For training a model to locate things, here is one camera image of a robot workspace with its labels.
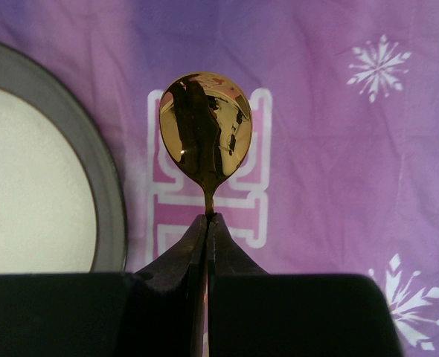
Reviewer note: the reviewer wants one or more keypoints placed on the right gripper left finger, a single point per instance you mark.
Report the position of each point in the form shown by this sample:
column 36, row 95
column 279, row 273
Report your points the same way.
column 157, row 311

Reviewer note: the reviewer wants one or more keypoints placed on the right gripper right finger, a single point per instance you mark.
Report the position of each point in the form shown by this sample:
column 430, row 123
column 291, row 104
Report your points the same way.
column 254, row 313

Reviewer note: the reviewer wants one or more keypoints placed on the dark rimmed cream plate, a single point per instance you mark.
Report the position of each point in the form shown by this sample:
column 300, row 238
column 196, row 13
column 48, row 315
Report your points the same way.
column 61, row 203

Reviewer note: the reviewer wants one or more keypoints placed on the purple Elsa cloth placemat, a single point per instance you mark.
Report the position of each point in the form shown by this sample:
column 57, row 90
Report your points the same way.
column 344, row 169

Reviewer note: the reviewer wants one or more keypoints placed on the gold spoon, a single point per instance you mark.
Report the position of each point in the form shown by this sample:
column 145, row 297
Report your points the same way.
column 205, row 123

